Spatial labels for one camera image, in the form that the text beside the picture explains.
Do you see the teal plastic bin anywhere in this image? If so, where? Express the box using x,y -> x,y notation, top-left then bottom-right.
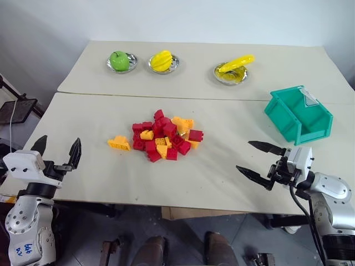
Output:
263,85 -> 334,146

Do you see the dark brown rounded shape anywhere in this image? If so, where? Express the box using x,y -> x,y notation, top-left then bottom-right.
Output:
204,231 -> 240,266
130,235 -> 169,266

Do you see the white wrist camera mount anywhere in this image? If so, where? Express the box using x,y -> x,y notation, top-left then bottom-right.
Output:
285,146 -> 315,184
2,149 -> 63,190

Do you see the black stool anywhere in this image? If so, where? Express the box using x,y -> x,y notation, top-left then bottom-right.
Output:
0,98 -> 38,124

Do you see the yellow toy starfruit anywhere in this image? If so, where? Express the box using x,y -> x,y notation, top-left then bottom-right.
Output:
150,49 -> 174,73

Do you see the yellow toy banana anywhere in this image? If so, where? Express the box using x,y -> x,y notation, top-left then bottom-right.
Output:
217,54 -> 256,74

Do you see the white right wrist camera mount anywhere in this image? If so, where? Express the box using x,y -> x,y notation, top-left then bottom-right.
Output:
285,146 -> 315,184

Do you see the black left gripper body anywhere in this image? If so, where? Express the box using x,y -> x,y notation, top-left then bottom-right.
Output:
41,160 -> 76,182

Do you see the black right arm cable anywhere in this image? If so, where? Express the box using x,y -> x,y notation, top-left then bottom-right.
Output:
289,182 -> 328,266

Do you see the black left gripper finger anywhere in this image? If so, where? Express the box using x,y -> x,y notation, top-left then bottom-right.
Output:
30,135 -> 48,155
65,137 -> 82,168

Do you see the clear plastic label card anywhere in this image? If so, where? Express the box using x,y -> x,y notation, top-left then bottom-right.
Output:
300,88 -> 320,108

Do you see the white cable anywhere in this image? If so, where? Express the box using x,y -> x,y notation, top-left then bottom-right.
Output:
9,100 -> 18,154

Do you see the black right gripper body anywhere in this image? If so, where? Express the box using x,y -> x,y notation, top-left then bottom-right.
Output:
267,155 -> 301,187

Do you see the green toy apple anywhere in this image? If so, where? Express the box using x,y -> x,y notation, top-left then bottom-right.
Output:
109,50 -> 130,72

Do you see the steel dish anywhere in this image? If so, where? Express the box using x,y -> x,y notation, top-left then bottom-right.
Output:
213,63 -> 249,86
105,52 -> 139,74
146,54 -> 180,74

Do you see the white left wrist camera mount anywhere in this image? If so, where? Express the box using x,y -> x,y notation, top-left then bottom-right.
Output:
2,149 -> 63,190

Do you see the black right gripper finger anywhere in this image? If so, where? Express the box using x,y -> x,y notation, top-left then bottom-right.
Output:
235,165 -> 274,192
247,140 -> 287,156

